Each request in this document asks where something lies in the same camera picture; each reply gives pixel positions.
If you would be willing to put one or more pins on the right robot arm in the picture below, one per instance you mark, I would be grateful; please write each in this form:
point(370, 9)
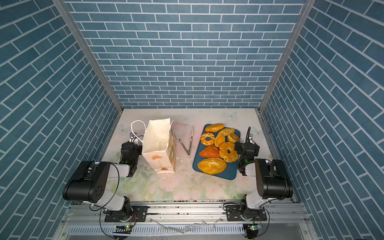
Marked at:
point(272, 180)

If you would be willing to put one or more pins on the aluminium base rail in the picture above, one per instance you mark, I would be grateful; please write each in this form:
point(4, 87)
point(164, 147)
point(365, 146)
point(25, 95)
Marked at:
point(189, 220)

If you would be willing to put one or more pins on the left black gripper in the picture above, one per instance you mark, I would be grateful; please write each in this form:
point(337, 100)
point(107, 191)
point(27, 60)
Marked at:
point(135, 148)

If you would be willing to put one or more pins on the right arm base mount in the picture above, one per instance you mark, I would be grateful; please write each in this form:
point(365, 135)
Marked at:
point(236, 213)

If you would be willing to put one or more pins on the striped yellow bread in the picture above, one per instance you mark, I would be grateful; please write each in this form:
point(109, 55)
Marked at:
point(225, 132)

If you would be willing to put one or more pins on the large yellow ring bread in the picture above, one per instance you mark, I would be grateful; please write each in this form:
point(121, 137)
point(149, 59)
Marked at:
point(227, 152)

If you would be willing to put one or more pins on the white paper bag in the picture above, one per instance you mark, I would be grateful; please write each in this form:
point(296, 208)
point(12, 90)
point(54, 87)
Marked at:
point(159, 146)

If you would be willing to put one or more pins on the oval golden bread roll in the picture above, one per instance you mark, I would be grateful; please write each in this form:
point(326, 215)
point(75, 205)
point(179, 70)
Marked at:
point(214, 128)

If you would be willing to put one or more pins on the orange half-moon bread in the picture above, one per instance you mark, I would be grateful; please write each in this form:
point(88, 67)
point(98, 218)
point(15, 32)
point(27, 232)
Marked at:
point(219, 139)

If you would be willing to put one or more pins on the orange triangular pastry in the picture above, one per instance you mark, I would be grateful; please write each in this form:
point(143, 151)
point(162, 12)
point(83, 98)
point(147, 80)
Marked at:
point(210, 152)

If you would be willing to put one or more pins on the small braided ring bread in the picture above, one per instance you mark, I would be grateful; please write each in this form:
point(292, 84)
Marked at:
point(208, 139)

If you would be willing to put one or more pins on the large sesame oval bread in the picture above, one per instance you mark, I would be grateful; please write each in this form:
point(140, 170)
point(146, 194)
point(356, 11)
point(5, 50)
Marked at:
point(212, 166)

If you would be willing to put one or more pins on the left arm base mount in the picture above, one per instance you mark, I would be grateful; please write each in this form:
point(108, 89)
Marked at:
point(130, 214)

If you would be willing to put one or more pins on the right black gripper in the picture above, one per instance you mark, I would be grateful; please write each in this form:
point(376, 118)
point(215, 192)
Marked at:
point(247, 144)

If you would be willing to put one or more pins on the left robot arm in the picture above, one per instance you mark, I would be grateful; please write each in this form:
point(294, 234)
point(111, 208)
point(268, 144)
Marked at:
point(89, 184)

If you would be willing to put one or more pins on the teal tray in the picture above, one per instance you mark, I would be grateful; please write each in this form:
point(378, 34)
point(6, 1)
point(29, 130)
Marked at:
point(230, 172)

